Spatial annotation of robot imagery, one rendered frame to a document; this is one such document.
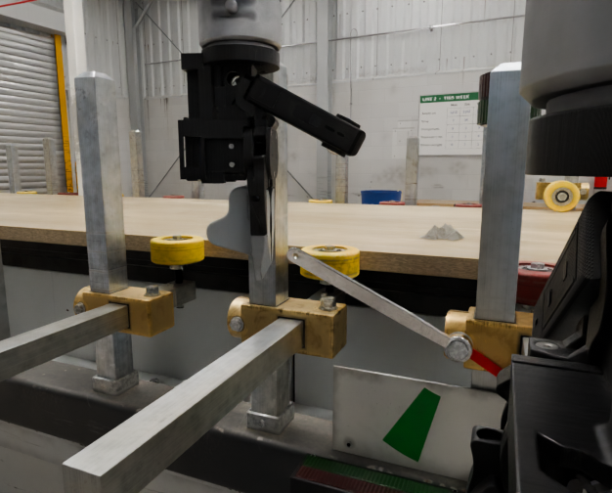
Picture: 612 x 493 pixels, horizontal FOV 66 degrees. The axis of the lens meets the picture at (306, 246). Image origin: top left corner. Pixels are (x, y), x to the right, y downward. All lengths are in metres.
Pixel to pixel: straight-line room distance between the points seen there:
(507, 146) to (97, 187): 0.49
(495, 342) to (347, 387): 0.16
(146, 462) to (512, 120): 0.40
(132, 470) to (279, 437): 0.30
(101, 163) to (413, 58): 7.51
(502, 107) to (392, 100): 7.56
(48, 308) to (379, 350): 0.72
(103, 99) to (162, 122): 9.84
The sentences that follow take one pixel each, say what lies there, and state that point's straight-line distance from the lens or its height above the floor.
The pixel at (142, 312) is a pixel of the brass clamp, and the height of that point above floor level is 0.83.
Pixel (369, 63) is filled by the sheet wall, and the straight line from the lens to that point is 8.25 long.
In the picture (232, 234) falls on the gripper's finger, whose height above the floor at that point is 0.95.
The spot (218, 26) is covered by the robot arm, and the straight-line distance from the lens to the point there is 0.45.
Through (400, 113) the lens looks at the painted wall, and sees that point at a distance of 7.96.
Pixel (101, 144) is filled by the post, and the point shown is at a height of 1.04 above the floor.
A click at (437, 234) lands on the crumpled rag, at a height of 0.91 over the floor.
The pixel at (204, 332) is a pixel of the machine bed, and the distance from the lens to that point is 0.89.
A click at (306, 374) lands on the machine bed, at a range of 0.82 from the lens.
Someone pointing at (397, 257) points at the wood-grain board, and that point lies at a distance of 0.65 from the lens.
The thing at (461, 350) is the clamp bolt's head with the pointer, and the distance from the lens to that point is 0.47.
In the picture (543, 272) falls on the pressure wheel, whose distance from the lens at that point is 0.55.
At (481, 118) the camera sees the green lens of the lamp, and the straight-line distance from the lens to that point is 0.52.
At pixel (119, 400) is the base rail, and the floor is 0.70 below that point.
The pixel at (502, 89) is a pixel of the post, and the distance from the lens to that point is 0.47.
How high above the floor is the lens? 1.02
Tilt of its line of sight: 10 degrees down
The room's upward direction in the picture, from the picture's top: straight up
